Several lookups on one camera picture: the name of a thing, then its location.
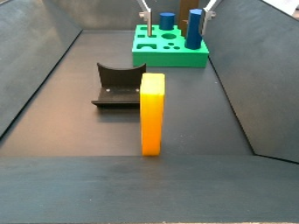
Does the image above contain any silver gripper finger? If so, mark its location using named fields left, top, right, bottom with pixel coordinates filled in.
left=136, top=0, right=152, bottom=37
left=200, top=0, right=220, bottom=35

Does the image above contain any black curved holder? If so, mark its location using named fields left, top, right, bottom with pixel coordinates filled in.
left=91, top=63, right=146, bottom=107

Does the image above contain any short blue cylinder peg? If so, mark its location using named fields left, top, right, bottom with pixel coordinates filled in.
left=159, top=12, right=175, bottom=31

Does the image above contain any yellow rectangular block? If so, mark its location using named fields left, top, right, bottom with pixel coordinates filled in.
left=140, top=73, right=164, bottom=156

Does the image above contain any brown arch block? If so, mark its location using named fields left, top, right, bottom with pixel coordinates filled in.
left=178, top=0, right=200, bottom=36

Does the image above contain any green shape sorting board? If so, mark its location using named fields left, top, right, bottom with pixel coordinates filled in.
left=132, top=24, right=210, bottom=67

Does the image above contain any tall blue hexagonal peg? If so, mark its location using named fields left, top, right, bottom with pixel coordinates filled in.
left=184, top=9, right=202, bottom=50

